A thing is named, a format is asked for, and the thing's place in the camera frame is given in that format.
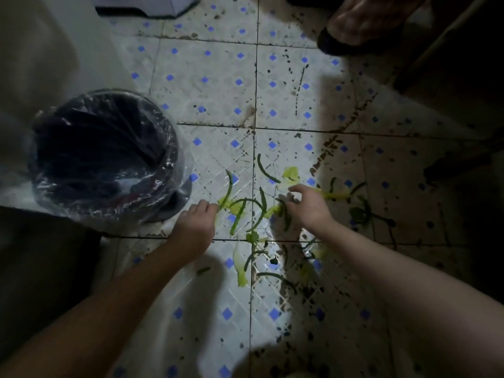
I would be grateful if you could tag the person's left hand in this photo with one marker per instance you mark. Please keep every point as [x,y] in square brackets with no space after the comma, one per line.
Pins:
[195,230]

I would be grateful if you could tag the person's right hand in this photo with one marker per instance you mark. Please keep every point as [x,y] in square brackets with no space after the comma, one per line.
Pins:
[311,210]

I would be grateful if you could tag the pile of green vegetable scraps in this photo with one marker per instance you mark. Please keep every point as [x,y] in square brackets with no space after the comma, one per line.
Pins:
[291,175]

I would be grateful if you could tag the person's left forearm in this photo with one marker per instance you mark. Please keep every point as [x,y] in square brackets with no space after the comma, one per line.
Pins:
[78,322]

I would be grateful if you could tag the person's right forearm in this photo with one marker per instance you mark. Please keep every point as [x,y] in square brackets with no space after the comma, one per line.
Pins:
[425,295]

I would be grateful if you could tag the clear bin liner bag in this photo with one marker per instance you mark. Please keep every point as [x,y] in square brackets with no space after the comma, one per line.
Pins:
[118,216]

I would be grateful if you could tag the dark trash bin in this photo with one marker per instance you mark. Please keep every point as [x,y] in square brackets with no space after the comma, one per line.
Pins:
[102,153]

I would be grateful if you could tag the dark brown cabinet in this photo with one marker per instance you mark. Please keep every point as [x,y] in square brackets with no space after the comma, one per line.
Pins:
[39,279]

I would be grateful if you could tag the dark slipper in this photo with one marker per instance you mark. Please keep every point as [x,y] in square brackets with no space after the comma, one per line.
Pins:
[346,47]

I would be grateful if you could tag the dark wooden stool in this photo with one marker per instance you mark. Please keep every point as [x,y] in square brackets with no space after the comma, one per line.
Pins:
[433,48]

